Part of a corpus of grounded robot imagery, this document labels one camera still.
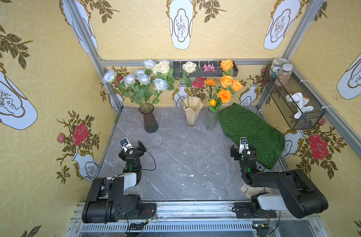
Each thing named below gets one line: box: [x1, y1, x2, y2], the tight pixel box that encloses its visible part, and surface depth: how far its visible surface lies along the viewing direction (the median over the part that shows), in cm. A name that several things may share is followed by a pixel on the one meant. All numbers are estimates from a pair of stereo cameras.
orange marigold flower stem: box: [204, 78, 217, 100], surface depth 89 cm
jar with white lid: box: [274, 63, 293, 87], surface depth 82 cm
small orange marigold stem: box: [217, 88, 232, 111], surface depth 80 cm
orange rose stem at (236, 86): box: [229, 79, 243, 95], surface depth 83 cm
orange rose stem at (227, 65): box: [219, 59, 234, 78], surface depth 84 cm
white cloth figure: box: [286, 92, 315, 120], surface depth 73 cm
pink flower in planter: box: [202, 63, 217, 72], surface depth 90 cm
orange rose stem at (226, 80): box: [220, 74, 234, 89], surface depth 81 cm
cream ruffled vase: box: [182, 96, 204, 130], surface depth 99 cm
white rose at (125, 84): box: [102, 70, 140, 104], surface depth 84 cm
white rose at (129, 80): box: [123, 74, 144, 107], surface depth 84 cm
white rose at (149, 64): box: [143, 59, 157, 77], surface depth 85 cm
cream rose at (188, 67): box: [179, 61, 197, 109], surface depth 83 cm
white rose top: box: [136, 73, 151, 106], surface depth 84 cm
